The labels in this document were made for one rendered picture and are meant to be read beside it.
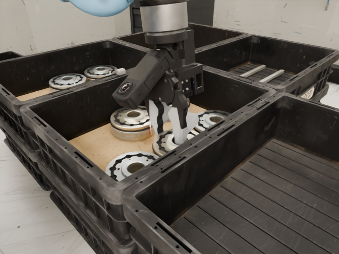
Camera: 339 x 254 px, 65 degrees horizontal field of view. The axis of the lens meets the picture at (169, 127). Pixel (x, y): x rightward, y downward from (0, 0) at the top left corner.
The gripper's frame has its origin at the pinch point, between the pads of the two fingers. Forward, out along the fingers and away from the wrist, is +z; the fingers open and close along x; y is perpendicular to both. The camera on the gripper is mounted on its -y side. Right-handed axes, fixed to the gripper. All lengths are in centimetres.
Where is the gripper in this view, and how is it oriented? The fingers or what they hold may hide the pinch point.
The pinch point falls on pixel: (168, 140)
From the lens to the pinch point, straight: 52.5
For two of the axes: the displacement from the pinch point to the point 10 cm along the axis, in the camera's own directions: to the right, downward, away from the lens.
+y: 7.1, -3.7, 6.0
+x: -7.0, -2.6, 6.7
